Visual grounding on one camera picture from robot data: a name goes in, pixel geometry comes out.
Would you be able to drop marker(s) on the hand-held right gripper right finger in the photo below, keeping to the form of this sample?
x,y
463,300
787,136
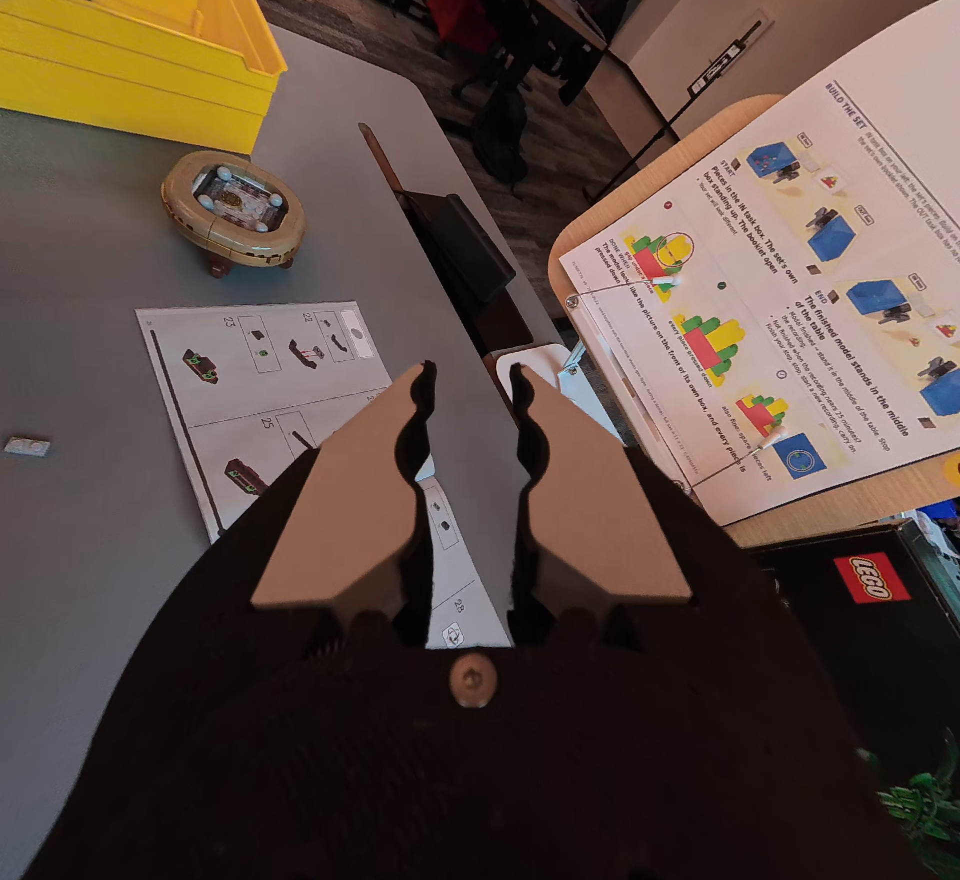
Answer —
x,y
600,520

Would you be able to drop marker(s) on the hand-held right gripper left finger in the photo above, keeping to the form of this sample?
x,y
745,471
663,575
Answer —
x,y
345,520

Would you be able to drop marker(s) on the instruction booklet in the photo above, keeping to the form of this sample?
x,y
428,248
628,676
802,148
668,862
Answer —
x,y
247,400

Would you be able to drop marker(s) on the tan brick model pot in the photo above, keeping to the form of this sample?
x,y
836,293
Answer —
x,y
232,235

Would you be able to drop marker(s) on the grey toy plate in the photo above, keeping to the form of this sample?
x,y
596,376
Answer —
x,y
28,447

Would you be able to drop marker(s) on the yellow plastic bin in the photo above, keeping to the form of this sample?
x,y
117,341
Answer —
x,y
135,70

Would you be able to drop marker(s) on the black under-desk box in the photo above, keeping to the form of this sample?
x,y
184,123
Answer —
x,y
465,250

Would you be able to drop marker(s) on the grey desk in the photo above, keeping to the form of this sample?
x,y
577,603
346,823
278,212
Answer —
x,y
90,340

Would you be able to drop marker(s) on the black toy set box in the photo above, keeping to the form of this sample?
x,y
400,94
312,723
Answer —
x,y
847,670

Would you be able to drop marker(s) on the printed instruction sheet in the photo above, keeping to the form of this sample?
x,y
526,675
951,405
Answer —
x,y
787,258

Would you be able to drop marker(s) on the yellow smiley sticker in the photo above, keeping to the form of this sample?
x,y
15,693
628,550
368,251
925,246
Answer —
x,y
954,471

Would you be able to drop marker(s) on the black backpack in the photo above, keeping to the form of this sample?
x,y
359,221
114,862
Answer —
x,y
499,138

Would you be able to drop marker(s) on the red bag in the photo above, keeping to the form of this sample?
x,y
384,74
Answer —
x,y
461,7

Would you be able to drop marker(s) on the wall notice plate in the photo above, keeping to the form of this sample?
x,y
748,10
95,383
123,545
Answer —
x,y
716,70

